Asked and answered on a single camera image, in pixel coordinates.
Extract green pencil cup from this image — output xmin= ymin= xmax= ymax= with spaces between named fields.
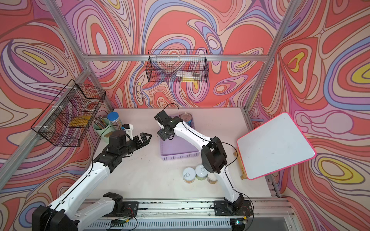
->
xmin=93 ymin=116 xmax=115 ymax=143

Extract orange label can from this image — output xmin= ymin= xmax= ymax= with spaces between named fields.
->
xmin=183 ymin=167 xmax=196 ymax=183

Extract black wire basket back wall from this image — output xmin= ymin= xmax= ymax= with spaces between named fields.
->
xmin=145 ymin=49 xmax=209 ymax=83

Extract beige lid can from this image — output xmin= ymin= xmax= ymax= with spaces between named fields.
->
xmin=207 ymin=173 xmax=218 ymax=184

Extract whiteboard with pink rim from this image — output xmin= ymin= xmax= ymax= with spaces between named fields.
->
xmin=237 ymin=112 xmax=317 ymax=180

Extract markers in wire basket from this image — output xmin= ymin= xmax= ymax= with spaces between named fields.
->
xmin=176 ymin=71 xmax=201 ymax=82

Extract aluminium frame post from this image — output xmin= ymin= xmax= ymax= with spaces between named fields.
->
xmin=244 ymin=0 xmax=302 ymax=113

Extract green label can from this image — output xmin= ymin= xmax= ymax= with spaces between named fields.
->
xmin=195 ymin=164 xmax=208 ymax=181

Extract yellow item in wire basket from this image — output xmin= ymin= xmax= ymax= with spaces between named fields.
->
xmin=69 ymin=116 xmax=91 ymax=128

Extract blue label soup can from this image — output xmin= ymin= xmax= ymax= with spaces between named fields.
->
xmin=180 ymin=112 xmax=193 ymax=126

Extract blue lid pencil jar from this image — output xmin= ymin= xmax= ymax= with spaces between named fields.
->
xmin=107 ymin=111 xmax=123 ymax=130

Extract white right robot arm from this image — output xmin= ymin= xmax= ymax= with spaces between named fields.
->
xmin=154 ymin=110 xmax=244 ymax=215

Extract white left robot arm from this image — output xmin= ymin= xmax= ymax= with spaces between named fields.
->
xmin=32 ymin=130 xmax=152 ymax=231

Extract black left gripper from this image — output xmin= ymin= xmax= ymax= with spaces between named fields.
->
xmin=118 ymin=132 xmax=151 ymax=158

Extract wooden whiteboard stand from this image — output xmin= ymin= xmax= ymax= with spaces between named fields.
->
xmin=237 ymin=151 xmax=248 ymax=180

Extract purple perforated plastic basket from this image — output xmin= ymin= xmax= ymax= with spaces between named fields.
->
xmin=159 ymin=115 xmax=200 ymax=161

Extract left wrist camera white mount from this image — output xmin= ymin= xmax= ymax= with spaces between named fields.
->
xmin=121 ymin=124 xmax=134 ymax=140

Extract black wire basket wall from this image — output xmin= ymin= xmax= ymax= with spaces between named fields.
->
xmin=31 ymin=80 xmax=106 ymax=147
xmin=145 ymin=49 xmax=209 ymax=83

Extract black wire basket left wall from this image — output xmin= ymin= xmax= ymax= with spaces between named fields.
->
xmin=31 ymin=80 xmax=106 ymax=147

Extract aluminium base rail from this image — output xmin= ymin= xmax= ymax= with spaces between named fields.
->
xmin=86 ymin=197 xmax=303 ymax=231

